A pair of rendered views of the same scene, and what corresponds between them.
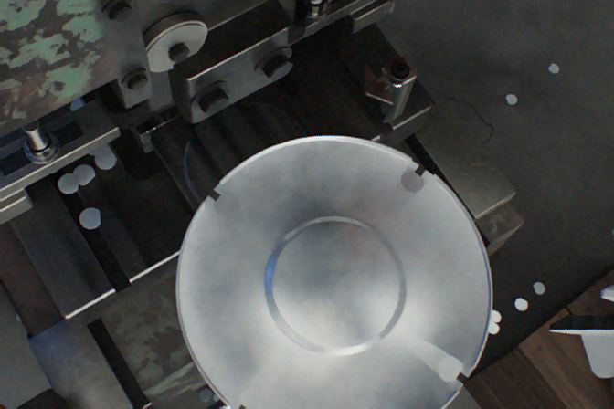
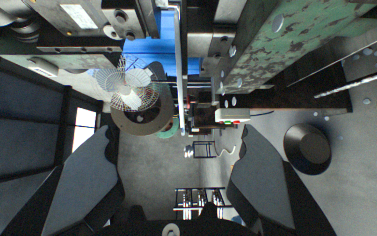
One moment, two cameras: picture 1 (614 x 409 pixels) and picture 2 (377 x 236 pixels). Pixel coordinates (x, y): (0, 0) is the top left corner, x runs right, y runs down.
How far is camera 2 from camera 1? 94 cm
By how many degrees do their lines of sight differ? 99
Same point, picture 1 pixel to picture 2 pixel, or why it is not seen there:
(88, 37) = (88, 56)
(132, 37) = (94, 48)
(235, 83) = (129, 27)
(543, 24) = not seen: outside the picture
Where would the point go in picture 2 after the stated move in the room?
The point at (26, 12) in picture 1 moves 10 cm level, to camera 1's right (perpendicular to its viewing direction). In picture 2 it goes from (80, 61) to (58, 66)
